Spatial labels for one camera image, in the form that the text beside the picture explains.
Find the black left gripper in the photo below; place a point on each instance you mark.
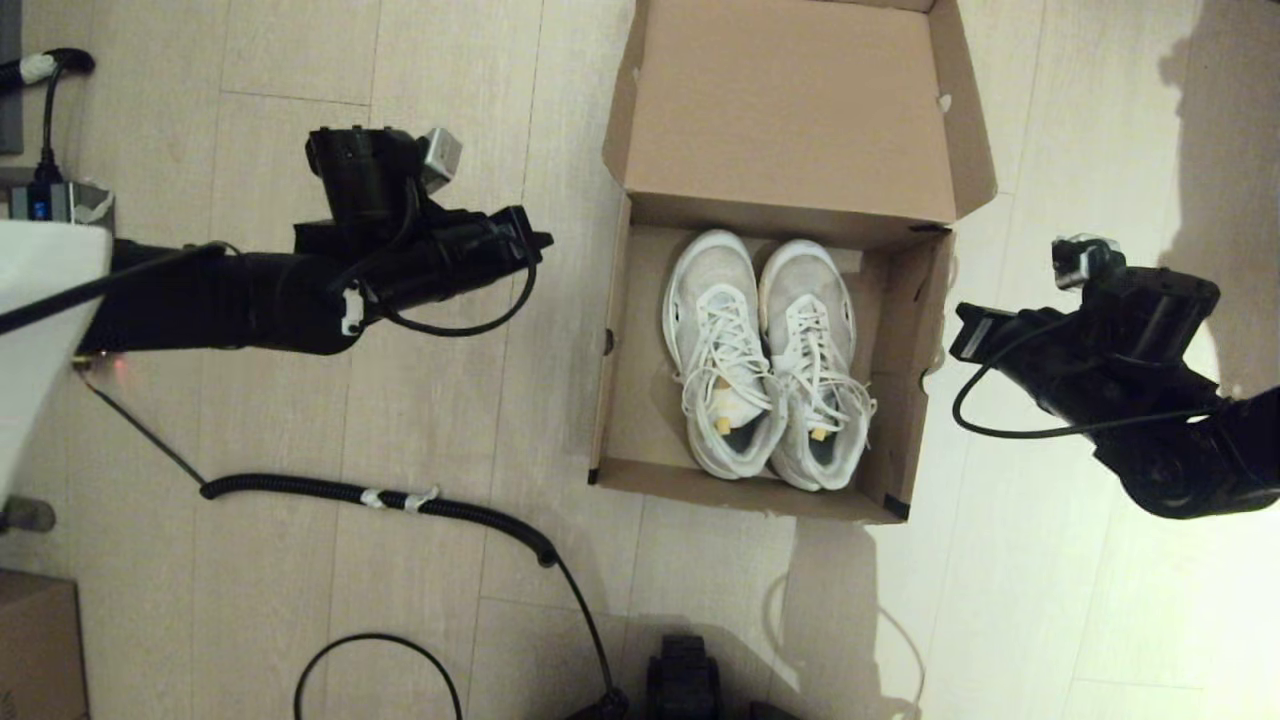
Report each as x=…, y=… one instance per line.
x=450, y=265

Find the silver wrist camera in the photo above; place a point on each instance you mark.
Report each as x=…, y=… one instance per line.
x=1078, y=262
x=440, y=158

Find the grey metal foot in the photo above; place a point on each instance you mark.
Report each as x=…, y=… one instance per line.
x=25, y=515

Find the brown cardboard shoe box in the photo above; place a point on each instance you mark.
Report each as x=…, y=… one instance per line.
x=790, y=110

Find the white tape wrap with tail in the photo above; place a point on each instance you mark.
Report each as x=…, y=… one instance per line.
x=415, y=502

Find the grey power supply unit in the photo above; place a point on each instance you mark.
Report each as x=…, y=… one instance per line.
x=50, y=205

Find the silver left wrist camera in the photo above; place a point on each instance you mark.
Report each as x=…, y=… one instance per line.
x=440, y=158

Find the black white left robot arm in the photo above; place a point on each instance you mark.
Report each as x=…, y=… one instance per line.
x=200, y=300

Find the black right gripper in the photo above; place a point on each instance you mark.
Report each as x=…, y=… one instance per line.
x=1050, y=365

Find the white lace-up sneaker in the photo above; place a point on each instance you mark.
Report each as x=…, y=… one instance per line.
x=805, y=280
x=715, y=275

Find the dark grey panel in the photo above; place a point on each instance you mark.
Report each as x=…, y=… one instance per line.
x=8, y=80

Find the small brown cardboard box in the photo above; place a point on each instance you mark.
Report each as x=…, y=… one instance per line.
x=40, y=650

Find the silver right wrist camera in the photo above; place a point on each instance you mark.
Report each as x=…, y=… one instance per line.
x=1078, y=262

